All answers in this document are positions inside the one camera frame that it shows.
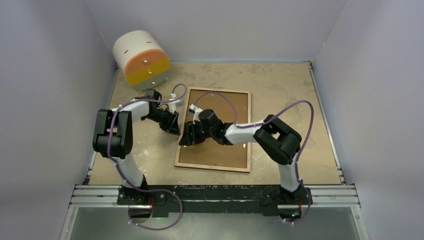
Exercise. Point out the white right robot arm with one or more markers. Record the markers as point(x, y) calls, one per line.
point(279, 141)

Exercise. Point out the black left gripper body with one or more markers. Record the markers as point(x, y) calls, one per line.
point(161, 117)

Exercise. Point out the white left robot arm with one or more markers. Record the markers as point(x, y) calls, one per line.
point(113, 132)

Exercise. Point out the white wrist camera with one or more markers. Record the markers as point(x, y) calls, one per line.
point(174, 103)
point(195, 111)

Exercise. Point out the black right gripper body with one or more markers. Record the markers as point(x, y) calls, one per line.
point(202, 133)

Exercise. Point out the aluminium rail frame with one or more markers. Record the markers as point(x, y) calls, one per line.
point(93, 214)

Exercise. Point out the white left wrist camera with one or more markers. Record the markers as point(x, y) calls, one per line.
point(174, 103)

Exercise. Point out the wooden picture frame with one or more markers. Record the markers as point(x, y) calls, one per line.
point(212, 167)

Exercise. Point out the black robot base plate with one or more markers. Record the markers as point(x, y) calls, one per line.
point(266, 199)

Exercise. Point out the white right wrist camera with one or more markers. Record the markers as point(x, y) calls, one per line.
point(195, 111)

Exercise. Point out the round white drawer cabinet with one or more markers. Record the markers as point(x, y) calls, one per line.
point(142, 61)

